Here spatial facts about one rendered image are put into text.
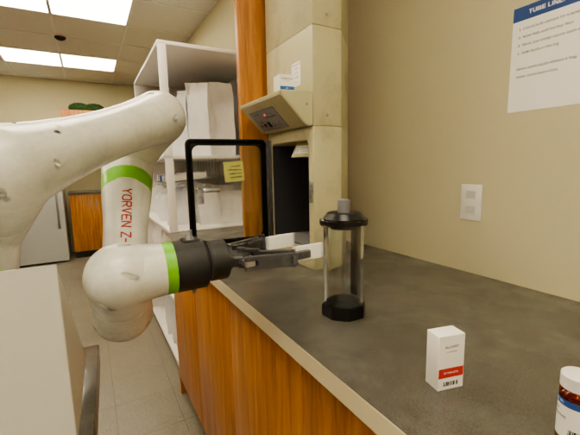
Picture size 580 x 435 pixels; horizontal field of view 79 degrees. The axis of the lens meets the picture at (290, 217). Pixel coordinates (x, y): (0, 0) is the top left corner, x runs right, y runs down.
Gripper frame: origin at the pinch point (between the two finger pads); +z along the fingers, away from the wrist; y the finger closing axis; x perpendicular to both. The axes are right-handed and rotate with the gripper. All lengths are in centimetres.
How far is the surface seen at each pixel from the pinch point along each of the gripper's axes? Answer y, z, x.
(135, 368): 174, -25, 113
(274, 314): 7.9, -3.0, 17.9
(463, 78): 12, 69, -42
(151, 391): 142, -20, 112
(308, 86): 35, 26, -40
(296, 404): -1.1, -2.8, 35.7
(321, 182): 32.4, 28.1, -10.4
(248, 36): 70, 21, -65
